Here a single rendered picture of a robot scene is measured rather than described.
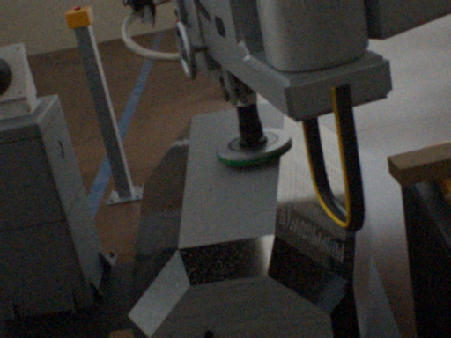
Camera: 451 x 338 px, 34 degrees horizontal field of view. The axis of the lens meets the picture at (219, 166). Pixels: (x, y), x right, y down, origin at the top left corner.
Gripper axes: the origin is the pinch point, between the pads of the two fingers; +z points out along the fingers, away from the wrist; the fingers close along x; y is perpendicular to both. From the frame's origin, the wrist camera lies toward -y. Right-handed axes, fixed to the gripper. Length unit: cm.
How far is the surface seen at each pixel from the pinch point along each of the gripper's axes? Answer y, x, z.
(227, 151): 44, 82, -4
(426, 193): 24, 134, -2
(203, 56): 44, 78, -34
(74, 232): 52, -9, 77
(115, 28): -298, -460, 288
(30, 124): 50, -21, 27
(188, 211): 69, 93, -6
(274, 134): 28, 87, -3
